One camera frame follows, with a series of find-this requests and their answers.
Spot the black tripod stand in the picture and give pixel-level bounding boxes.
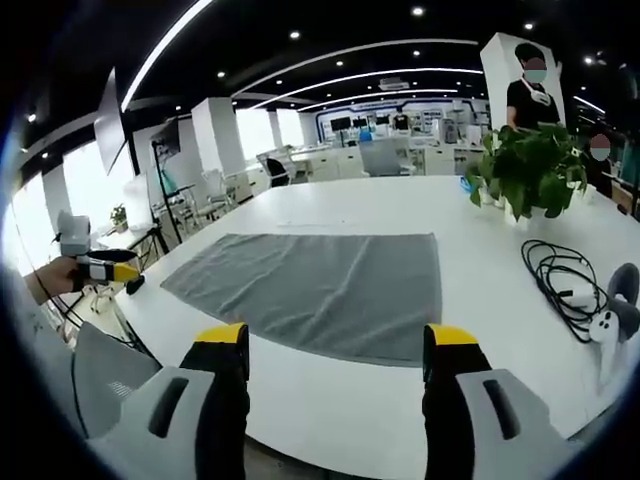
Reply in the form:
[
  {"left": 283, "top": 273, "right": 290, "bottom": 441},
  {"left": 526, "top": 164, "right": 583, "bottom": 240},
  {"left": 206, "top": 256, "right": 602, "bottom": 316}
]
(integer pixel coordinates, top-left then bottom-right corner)
[{"left": 149, "top": 139, "right": 187, "bottom": 247}]

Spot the grey towel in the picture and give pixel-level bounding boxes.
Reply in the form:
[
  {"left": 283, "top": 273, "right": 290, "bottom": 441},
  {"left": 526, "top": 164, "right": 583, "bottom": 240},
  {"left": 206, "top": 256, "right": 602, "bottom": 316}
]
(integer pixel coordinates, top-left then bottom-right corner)
[{"left": 159, "top": 232, "right": 444, "bottom": 364}]

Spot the black coiled cable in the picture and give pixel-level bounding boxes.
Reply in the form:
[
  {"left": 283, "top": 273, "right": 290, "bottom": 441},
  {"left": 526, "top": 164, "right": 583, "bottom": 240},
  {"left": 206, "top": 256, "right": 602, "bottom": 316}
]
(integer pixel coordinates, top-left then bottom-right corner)
[{"left": 520, "top": 239, "right": 609, "bottom": 344}]

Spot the grey headset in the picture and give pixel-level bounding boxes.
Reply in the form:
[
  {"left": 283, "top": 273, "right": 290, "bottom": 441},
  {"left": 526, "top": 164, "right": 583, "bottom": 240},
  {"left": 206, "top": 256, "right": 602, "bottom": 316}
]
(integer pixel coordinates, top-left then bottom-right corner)
[{"left": 606, "top": 262, "right": 640, "bottom": 342}]

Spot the white power adapter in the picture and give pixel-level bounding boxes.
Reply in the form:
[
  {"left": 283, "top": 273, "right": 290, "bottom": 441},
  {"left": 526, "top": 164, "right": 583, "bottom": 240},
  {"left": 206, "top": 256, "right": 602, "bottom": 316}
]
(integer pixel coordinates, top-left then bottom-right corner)
[{"left": 563, "top": 286, "right": 597, "bottom": 307}]

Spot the white handheld controller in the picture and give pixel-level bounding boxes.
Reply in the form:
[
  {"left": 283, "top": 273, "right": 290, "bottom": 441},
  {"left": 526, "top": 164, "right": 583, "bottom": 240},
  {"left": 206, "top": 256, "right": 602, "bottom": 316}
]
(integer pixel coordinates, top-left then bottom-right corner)
[{"left": 588, "top": 308, "right": 632, "bottom": 396}]

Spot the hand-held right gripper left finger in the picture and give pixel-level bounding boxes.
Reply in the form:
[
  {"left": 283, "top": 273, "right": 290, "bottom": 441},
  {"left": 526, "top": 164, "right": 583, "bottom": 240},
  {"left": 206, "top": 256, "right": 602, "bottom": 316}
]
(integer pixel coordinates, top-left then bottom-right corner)
[{"left": 87, "top": 322, "right": 251, "bottom": 480}]

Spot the grey office chair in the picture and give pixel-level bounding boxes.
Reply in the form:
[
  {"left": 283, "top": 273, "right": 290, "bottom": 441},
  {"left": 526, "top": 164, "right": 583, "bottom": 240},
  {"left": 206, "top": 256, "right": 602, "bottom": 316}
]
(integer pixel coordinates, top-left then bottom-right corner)
[{"left": 358, "top": 138, "right": 417, "bottom": 178}]

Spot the white table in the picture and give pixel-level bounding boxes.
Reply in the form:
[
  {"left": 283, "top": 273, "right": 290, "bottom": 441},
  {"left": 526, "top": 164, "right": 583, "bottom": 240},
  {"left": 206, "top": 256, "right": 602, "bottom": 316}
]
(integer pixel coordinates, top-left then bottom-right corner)
[{"left": 97, "top": 174, "right": 640, "bottom": 476}]

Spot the green potted plant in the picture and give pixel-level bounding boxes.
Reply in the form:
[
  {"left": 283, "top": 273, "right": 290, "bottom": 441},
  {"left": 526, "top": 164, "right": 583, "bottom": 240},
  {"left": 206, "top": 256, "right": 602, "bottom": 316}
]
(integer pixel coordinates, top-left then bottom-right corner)
[{"left": 463, "top": 122, "right": 590, "bottom": 222}]

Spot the hanging monitor screen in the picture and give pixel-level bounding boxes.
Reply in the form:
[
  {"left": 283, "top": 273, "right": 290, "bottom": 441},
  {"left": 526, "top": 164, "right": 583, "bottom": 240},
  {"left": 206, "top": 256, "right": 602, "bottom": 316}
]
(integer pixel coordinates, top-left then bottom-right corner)
[{"left": 93, "top": 67, "right": 129, "bottom": 176}]

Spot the grey mesh chair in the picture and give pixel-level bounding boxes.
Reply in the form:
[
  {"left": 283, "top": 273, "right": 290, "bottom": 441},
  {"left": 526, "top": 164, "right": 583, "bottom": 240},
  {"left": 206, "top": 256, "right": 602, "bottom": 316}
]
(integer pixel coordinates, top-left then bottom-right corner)
[{"left": 73, "top": 319, "right": 162, "bottom": 437}]

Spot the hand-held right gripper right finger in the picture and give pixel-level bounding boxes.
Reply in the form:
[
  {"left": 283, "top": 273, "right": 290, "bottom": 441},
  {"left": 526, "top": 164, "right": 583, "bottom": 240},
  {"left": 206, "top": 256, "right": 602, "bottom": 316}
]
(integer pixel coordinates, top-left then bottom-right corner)
[{"left": 422, "top": 323, "right": 576, "bottom": 480}]

